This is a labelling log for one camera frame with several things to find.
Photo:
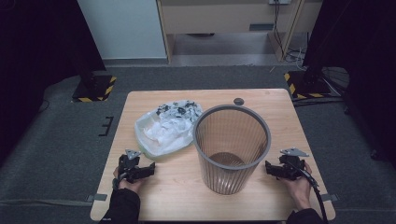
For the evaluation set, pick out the grey ribbed trash can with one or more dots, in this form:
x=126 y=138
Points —
x=232 y=146

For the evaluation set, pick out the person's right hand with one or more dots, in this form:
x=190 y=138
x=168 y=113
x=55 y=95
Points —
x=297 y=193

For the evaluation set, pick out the white plastic trash bag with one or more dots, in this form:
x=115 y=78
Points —
x=165 y=133

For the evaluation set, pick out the light wooden desk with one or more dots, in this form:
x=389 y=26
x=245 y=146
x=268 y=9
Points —
x=218 y=15

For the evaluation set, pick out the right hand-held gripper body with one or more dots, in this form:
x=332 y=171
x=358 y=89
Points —
x=292 y=165

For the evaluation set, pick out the grey round table grommet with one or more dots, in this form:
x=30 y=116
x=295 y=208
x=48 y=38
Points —
x=238 y=101

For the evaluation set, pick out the black stand with striped base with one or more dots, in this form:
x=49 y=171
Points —
x=306 y=85
x=95 y=88

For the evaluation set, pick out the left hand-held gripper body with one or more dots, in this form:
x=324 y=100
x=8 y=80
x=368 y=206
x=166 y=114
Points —
x=129 y=165

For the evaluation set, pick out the grey tape strip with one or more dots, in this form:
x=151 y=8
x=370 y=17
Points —
x=98 y=197
x=330 y=197

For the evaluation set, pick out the black curtain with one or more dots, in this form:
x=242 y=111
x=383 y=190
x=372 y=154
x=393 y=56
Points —
x=37 y=62
x=367 y=62

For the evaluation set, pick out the person's left hand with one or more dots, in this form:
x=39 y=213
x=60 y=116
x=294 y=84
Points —
x=132 y=186

